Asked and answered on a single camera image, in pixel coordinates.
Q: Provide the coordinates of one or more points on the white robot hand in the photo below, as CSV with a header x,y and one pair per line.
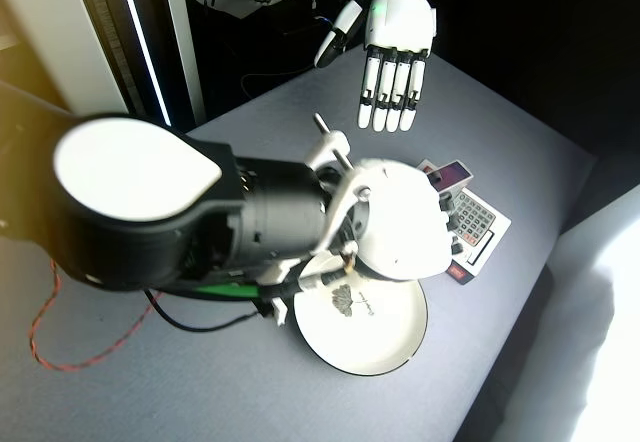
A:
x,y
400,222
400,17

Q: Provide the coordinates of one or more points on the small grey box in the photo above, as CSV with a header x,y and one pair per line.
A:
x,y
452,174

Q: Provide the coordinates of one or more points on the calculator box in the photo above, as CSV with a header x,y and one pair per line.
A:
x,y
477,219

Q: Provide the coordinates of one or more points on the white plate dark rim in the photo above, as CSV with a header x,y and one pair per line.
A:
x,y
370,337

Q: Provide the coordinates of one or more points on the black backdrop board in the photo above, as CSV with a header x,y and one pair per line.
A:
x,y
550,37

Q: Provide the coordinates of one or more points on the bright white light strip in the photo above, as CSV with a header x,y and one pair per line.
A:
x,y
144,47

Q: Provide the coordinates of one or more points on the grey table cloth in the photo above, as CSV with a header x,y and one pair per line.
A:
x,y
200,392

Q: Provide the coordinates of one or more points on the beige cabinet panel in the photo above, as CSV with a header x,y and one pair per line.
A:
x,y
50,22

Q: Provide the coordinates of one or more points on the white upright post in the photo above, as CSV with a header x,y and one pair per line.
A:
x,y
181,37

